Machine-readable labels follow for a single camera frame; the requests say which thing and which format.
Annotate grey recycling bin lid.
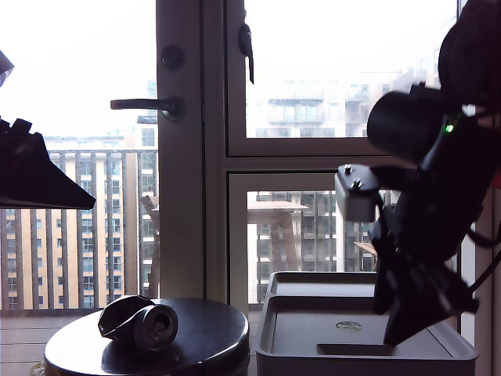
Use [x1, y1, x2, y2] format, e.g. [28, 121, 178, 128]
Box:
[256, 294, 478, 357]

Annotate dark drink can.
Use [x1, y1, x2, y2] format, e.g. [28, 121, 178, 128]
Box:
[97, 294, 180, 352]

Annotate round black stool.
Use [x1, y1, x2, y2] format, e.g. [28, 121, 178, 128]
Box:
[44, 297, 251, 376]

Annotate grey recycling bin body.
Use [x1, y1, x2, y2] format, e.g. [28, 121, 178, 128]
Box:
[254, 270, 479, 376]

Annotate dark lever door handle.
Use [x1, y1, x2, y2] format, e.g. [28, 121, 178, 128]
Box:
[110, 96, 186, 122]

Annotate round dark door lock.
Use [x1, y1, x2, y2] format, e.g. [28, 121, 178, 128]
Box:
[160, 45, 185, 71]

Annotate dark balcony railing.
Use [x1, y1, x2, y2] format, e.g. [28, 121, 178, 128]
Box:
[0, 148, 160, 316]

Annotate thick black looped cable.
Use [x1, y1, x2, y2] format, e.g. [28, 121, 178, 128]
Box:
[465, 222, 501, 301]

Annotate dark window handle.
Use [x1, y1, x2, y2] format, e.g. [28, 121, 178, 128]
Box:
[237, 23, 255, 85]

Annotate wooden balcony table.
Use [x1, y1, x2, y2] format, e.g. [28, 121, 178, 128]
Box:
[247, 201, 310, 273]

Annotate white door frame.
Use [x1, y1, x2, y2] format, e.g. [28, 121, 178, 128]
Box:
[155, 0, 207, 301]

